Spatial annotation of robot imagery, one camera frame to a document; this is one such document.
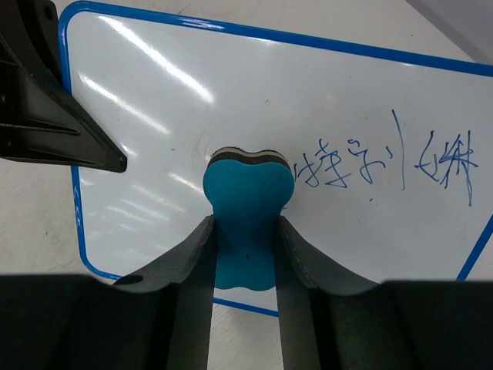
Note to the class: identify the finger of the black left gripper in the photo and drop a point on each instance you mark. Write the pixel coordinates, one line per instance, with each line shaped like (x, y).
(40, 120)

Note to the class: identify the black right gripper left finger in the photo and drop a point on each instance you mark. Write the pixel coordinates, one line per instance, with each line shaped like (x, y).
(158, 317)

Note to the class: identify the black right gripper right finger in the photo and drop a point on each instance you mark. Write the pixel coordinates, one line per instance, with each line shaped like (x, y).
(332, 318)

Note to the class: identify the blue bone-shaped eraser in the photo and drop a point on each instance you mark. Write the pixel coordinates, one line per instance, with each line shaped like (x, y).
(247, 191)

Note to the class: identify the blue-framed whiteboard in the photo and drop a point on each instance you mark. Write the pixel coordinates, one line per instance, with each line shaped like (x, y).
(391, 151)

